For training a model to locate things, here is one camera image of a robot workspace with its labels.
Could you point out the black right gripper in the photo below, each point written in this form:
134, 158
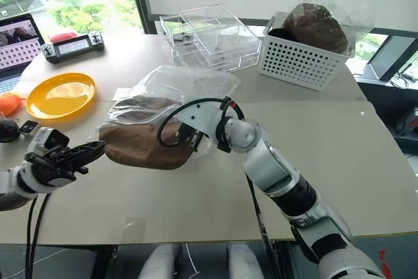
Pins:
190, 137

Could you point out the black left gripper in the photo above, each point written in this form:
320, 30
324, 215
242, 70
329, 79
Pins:
52, 166

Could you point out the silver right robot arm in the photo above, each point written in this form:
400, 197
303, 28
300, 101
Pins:
277, 168

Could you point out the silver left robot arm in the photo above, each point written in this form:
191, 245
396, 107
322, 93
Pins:
8, 182

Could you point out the yellow plastic plate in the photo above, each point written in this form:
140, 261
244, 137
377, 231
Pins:
60, 96

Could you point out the small white smartwatch device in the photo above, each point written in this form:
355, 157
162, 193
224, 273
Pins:
28, 127

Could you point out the white paper label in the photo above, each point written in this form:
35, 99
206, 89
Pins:
121, 91

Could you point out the green and black round toy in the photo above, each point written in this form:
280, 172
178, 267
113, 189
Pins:
8, 130

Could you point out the orange plush toy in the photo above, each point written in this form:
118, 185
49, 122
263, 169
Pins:
9, 104

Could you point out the clear acrylic drawer organizer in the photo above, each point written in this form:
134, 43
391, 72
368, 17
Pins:
215, 34

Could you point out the black handheld controller with screen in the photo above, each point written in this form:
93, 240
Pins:
73, 47

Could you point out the red oblong object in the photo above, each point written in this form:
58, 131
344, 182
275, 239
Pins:
62, 37

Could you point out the open laptop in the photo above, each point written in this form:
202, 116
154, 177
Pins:
16, 50

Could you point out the white perforated plastic basket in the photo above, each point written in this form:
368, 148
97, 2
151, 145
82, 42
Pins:
294, 63

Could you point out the grey rounded shape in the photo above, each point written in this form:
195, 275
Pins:
245, 262
161, 262

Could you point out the bagged dark wig in basket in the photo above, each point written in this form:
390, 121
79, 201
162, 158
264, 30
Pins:
356, 11

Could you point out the grey tilted monitor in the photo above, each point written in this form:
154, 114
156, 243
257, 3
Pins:
388, 58

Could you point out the red and black machine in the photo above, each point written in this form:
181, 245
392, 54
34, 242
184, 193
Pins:
408, 125

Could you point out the red ribbon tag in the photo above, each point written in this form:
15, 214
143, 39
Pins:
383, 261

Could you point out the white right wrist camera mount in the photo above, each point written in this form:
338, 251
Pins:
202, 112

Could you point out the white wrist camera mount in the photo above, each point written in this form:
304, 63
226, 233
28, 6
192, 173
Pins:
202, 112
37, 137

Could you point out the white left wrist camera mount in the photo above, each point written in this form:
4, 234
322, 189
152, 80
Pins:
37, 137

